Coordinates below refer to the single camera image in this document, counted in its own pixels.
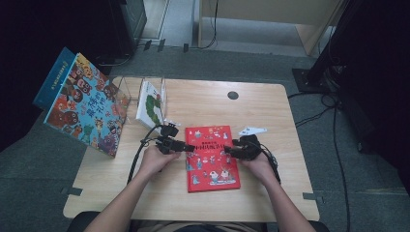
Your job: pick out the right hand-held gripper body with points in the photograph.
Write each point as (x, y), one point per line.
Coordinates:
(248, 148)

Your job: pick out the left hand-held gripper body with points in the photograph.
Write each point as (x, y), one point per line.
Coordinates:
(167, 140)

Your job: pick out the red picture book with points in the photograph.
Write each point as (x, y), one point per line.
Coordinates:
(211, 161)

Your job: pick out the white caterpillar book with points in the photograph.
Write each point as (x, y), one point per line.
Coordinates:
(151, 106)

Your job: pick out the clear acrylic book rack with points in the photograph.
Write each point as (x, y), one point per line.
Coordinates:
(132, 90)

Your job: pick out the person's right hand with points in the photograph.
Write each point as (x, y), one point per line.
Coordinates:
(259, 169)

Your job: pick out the person's left hand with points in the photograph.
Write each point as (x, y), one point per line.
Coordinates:
(156, 164)

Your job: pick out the round black table grommet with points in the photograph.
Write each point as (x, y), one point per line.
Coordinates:
(232, 95)

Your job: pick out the person's clothing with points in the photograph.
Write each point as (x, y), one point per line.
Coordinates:
(193, 227)

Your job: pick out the grey floor tape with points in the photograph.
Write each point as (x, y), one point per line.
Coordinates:
(72, 191)
(314, 196)

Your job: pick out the black metal stand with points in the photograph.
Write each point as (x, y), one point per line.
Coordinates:
(319, 64)

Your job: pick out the black computer tower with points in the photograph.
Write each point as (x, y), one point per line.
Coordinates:
(129, 22)

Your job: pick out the light wooden cabinet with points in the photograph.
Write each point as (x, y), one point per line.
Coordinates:
(274, 13)

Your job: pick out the dark curtain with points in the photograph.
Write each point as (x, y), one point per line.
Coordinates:
(19, 38)
(383, 80)

